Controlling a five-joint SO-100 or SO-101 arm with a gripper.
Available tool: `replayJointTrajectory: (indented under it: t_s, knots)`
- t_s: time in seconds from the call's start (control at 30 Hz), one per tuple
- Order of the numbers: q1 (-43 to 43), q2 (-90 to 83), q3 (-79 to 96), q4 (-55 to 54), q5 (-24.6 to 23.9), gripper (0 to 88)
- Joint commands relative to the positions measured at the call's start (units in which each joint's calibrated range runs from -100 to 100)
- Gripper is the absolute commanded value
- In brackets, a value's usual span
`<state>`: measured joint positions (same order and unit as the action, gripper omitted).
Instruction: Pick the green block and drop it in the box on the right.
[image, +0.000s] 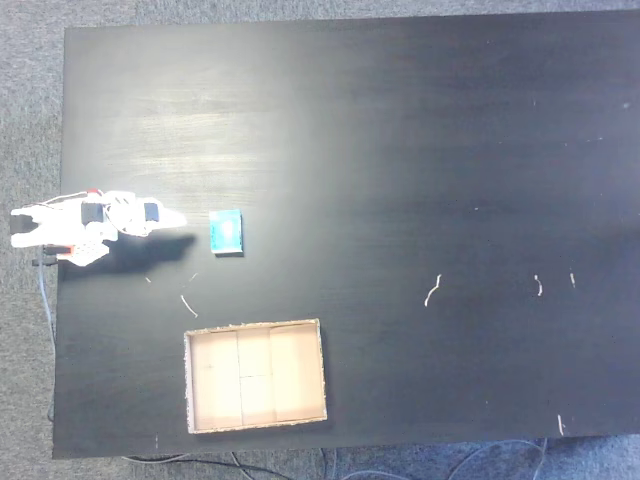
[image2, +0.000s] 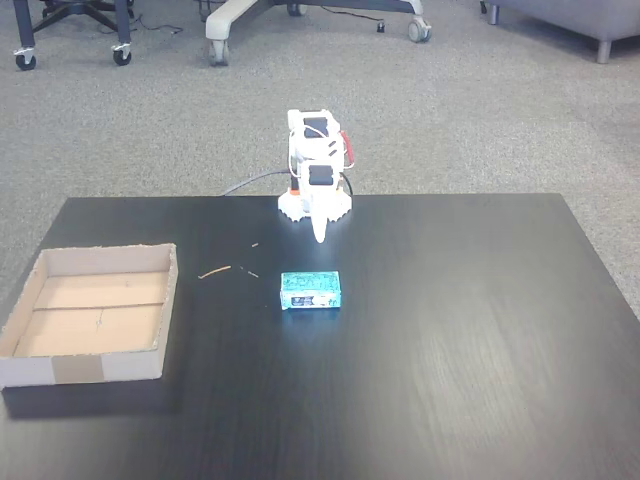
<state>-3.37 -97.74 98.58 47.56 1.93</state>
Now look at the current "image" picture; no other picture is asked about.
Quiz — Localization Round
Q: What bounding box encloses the green block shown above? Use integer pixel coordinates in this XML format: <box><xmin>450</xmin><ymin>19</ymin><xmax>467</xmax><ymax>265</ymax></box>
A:
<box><xmin>208</xmin><ymin>207</ymin><xmax>246</xmax><ymax>258</ymax></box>

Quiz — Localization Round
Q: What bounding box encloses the open cardboard box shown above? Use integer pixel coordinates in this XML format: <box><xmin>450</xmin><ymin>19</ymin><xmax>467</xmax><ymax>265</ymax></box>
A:
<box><xmin>182</xmin><ymin>317</ymin><xmax>329</xmax><ymax>435</ymax></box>

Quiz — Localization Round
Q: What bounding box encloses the white floor cable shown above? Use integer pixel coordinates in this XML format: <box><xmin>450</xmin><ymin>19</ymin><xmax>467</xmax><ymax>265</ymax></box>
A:
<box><xmin>121</xmin><ymin>452</ymin><xmax>187</xmax><ymax>465</ymax></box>

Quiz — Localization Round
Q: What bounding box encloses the black floor cable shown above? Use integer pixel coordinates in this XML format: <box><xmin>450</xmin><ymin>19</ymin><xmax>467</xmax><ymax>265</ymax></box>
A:
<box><xmin>147</xmin><ymin>451</ymin><xmax>292</xmax><ymax>480</ymax></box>

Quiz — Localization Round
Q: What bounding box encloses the grey floor cable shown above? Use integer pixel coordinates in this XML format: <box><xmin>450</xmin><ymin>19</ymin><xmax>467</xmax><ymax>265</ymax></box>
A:
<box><xmin>319</xmin><ymin>446</ymin><xmax>412</xmax><ymax>480</ymax></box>
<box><xmin>447</xmin><ymin>437</ymin><xmax>550</xmax><ymax>480</ymax></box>

